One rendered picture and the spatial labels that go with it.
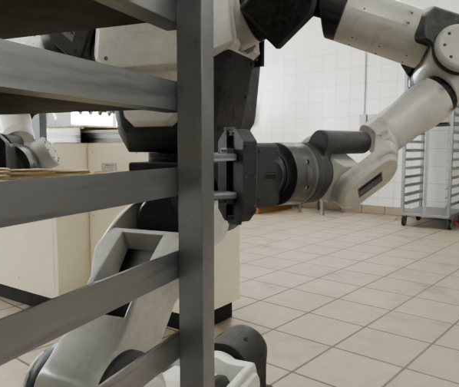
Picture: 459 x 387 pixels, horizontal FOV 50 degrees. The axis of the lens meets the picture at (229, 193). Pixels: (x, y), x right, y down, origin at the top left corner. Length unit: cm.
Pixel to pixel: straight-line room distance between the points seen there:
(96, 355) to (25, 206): 43
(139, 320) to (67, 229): 176
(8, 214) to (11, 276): 251
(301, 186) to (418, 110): 24
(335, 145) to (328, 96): 595
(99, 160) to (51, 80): 211
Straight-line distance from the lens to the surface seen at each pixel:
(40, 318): 39
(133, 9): 50
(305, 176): 67
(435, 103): 82
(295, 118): 691
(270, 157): 65
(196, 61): 52
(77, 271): 259
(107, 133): 246
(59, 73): 39
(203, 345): 56
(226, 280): 233
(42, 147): 105
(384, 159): 75
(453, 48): 84
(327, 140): 70
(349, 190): 73
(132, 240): 88
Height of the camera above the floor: 82
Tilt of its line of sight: 5 degrees down
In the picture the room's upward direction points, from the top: straight up
